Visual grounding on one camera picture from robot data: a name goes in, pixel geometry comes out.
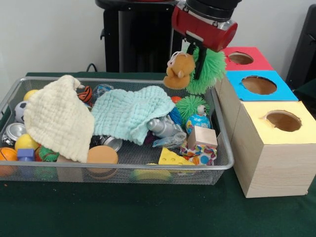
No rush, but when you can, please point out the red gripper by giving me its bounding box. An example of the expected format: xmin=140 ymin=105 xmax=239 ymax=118
xmin=171 ymin=4 xmax=238 ymax=80

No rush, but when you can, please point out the plain green spiky ball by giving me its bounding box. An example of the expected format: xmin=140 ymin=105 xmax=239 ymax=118
xmin=186 ymin=46 xmax=227 ymax=95

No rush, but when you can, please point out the brown plush monkey toy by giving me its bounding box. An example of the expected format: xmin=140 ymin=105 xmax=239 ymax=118
xmin=163 ymin=51 xmax=197 ymax=90

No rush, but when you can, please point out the green spiky ball with eyes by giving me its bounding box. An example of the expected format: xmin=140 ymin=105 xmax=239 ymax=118
xmin=175 ymin=95 xmax=211 ymax=124

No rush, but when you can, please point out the clear mesh bin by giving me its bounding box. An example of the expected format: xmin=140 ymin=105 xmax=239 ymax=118
xmin=0 ymin=76 xmax=235 ymax=185

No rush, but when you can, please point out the wooden box with three holes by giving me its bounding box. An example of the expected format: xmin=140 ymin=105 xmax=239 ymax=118
xmin=213 ymin=47 xmax=316 ymax=198

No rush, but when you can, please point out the blue spiky ball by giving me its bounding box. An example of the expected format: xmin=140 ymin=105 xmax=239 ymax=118
xmin=169 ymin=108 xmax=183 ymax=125

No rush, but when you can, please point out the blue globe ball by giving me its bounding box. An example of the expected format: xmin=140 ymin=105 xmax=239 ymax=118
xmin=186 ymin=114 xmax=212 ymax=135

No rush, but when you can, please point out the plain wooden block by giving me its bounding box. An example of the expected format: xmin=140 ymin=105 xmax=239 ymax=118
xmin=187 ymin=125 xmax=218 ymax=149

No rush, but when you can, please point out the mint green muslin cloth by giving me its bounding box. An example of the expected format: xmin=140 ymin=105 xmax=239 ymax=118
xmin=91 ymin=85 xmax=176 ymax=146

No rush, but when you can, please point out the dark green side table cloth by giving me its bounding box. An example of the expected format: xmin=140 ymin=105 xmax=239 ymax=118
xmin=294 ymin=79 xmax=316 ymax=119

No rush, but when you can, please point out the cream muslin cloth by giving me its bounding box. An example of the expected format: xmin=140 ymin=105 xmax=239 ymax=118
xmin=23 ymin=75 xmax=95 ymax=162

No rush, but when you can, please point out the dark green tablecloth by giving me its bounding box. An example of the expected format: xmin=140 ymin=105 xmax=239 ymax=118
xmin=0 ymin=72 xmax=316 ymax=237

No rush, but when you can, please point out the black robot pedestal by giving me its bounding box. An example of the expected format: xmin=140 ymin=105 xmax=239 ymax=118
xmin=95 ymin=0 xmax=200 ymax=74

